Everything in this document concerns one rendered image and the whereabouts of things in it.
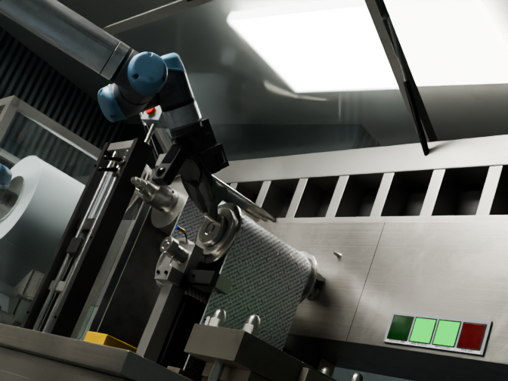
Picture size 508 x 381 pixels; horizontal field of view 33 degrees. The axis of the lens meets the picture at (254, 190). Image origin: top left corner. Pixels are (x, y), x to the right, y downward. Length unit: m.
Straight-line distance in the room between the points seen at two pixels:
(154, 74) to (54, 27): 0.20
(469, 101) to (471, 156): 2.20
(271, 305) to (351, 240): 0.29
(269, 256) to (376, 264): 0.25
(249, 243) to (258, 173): 0.65
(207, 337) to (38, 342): 0.32
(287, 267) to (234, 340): 0.36
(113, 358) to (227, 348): 0.28
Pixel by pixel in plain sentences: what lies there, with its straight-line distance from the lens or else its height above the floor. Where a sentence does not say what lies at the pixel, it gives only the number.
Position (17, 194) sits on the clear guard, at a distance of 2.70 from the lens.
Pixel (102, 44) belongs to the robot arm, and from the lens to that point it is 1.63.
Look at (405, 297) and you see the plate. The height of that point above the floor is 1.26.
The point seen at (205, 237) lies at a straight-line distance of 1.86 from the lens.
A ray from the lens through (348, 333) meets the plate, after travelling 1.94.
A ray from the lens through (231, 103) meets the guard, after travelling 2.51.
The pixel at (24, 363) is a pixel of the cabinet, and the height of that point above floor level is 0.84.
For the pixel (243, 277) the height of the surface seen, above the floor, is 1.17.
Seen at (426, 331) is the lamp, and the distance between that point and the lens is 1.80.
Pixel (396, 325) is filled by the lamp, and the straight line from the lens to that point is 1.85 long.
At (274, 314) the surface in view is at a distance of 1.90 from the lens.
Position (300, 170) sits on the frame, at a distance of 2.33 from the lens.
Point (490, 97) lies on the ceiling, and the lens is 4.08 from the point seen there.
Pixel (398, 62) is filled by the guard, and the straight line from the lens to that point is 2.02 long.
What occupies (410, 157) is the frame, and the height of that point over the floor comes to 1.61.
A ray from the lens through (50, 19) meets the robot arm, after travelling 1.63.
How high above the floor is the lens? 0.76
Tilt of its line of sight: 19 degrees up
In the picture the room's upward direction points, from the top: 21 degrees clockwise
